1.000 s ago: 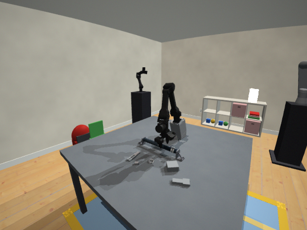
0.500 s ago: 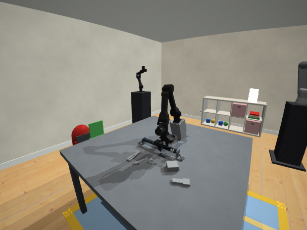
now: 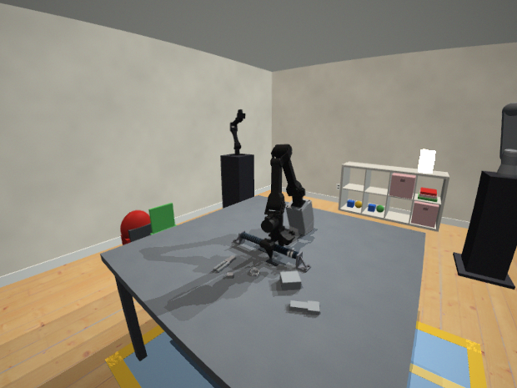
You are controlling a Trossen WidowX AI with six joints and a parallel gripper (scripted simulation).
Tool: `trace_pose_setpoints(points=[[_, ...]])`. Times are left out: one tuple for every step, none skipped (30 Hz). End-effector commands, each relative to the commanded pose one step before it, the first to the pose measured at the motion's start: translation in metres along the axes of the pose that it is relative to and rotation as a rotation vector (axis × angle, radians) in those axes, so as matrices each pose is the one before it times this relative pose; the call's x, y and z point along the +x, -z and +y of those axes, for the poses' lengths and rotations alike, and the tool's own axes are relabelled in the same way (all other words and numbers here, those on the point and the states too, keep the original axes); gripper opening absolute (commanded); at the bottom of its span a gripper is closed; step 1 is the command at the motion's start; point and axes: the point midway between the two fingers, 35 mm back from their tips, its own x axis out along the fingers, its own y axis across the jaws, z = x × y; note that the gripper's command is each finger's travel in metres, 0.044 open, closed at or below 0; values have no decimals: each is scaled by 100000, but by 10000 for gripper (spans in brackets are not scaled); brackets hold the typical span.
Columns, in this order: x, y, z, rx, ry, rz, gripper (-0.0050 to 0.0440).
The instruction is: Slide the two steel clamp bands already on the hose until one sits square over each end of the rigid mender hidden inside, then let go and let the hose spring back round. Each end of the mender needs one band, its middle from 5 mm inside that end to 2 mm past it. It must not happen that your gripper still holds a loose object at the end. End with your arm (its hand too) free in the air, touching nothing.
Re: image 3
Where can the dark blue ribbed hose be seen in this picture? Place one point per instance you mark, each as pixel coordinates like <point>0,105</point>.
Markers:
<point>300,264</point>

